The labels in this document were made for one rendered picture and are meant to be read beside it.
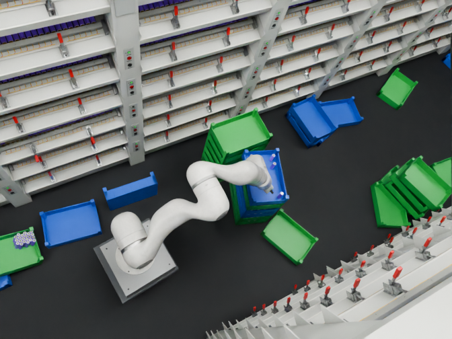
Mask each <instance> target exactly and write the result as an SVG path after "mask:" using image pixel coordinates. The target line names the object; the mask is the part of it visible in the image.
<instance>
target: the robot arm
mask: <svg viewBox="0 0 452 339"><path fill-rule="evenodd" d="M186 177H187V180H188V182H189V184H190V186H191V188H192V190H193V192H194V193H195V195H196V197H197V199H198V202H197V203H196V204H195V203H193V202H189V201H187V200H184V199H181V198H177V199H173V200H171V201H169V202H168V203H167V204H165V205H163V206H162V207H161V208H160V209H159V210H157V211H156V213H155V214H154V215H153V217H152V219H151V222H150V226H149V233H148V235H147V233H146V231H145V229H144V227H143V225H142V223H141V221H140V219H139V218H138V217H137V216H136V215H135V214H134V213H132V212H123V213H120V214H119V215H116V216H115V217H114V219H113V220H112V223H111V232H112V235H113V236H114V239H115V240H116V243H117V245H118V247H117V249H116V262H117V265H118V266H119V268H120V269H121V270H122V271H124V272H125V273H127V274H142V273H144V272H146V271H147V270H148V269H150V267H151V266H152V264H153V263H154V260H155V257H156V255H157V253H158V251H159V249H160V247H161V245H162V243H163V241H164V239H165V238H166V237H167V236H168V235H169V234H170V233H171V232H172V231H173V230H174V229H176V228H177V227H179V226H180V225H182V224H183V223H185V222H187V221H189V220H191V219H200V220H203V221H217V220H219V219H222V218H223V217H224V216H225V215H226V214H227V212H228V210H229V201H228V198H227V196H226V194H225V192H224V190H223V189H222V187H221V185H220V183H219V181H218V179H217V178H220V179H222V180H225V181H227V182H229V183H232V184H235V185H238V186H243V185H246V184H247V185H250V186H257V187H258V188H259V189H261V190H263V191H265V193H267V194H268V193H269V192H271V193H272V194H273V193H274V192H273V191H272V189H273V186H272V178H271V177H270V174H269V173H268V170H267V168H266V164H265V162H264V159H263V157H262V156H261V155H251V156H249V157H248V158H247V159H246V160H245V161H240V162H237V163H234V164H232V165H219V164H216V163H211V162H208V161H197V162H195V163H193V164H192V165H190V166H189V168H188V169H187V172H186Z"/></svg>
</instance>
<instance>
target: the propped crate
mask: <svg viewBox="0 0 452 339"><path fill-rule="evenodd" d="M25 231H26V232H29V231H33V233H34V228H33V227H29V229H27V230H23V231H18V232H15V233H10V234H7V235H2V236H0V277H2V276H5V275H8V274H11V273H14V272H18V271H21V270H24V269H27V268H31V267H33V266H37V265H40V264H42V262H43V260H44V258H43V256H41V253H40V250H39V247H38V244H37V241H36V242H35V244H34V246H31V245H29V246H28V247H27V248H25V246H24V247H22V249H21V250H19V248H18V249H15V246H14V243H13V238H14V236H15V235H17V233H20V235H21V234H23V232H25ZM34 236H35V235H34ZM35 239H36V238H35Z"/></svg>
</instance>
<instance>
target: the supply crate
mask: <svg viewBox="0 0 452 339"><path fill-rule="evenodd" d="M279 151H280V150H279V148H276V149H275V150H267V151H248V149H245V150H244V152H243V154H242V156H241V157H242V161H245V160H246V159H247V158H248V157H249V156H250V155H251V154H252V155H261V156H262V157H263V159H264V162H265V164H266V168H267V170H268V173H269V174H270V177H271V178H272V186H273V189H272V191H273V192H274V193H273V194H272V193H271V192H269V193H268V194H267V193H265V191H263V190H261V189H259V188H258V187H257V186H250V185H247V184H246V186H247V190H248V198H249V202H250V206H257V205H266V204H282V203H285V202H286V201H288V199H289V195H287V191H286V187H285V181H284V178H283V171H282V167H281V164H280V157H279V154H278V152H279ZM272 154H275V157H274V159H273V160H272V161H270V160H269V159H270V157H271V156H272ZM274 162H276V165H275V167H274V168H273V169H270V166H271V165H272V164H273V163H274ZM281 192H283V193H284V194H283V195H282V196H281V198H277V196H278V195H279V194H280V193H281Z"/></svg>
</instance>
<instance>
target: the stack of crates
mask: <svg viewBox="0 0 452 339"><path fill-rule="evenodd" d="M272 137H273V134H272V133H269V132H268V129H267V128H266V126H265V124H264V123H263V121H262V119H261V118H260V115H259V114H258V108H257V107H256V108H254V110H252V111H249V112H246V113H244V114H240V115H238V116H235V117H233V118H229V119H227V120H224V121H221V122H218V123H214V122H212V123H211V125H210V129H209V133H208V136H207V138H206V143H205V146H204V150H203V153H202V157H201V159H202V161H208V162H211V163H216V164H219V165H232V164H234V163H237V162H239V160H240V158H241V156H242V154H243V152H244V150H245V149H248V151H264V150H265V148H266V147H267V145H268V143H269V142H270V140H271V138H272Z"/></svg>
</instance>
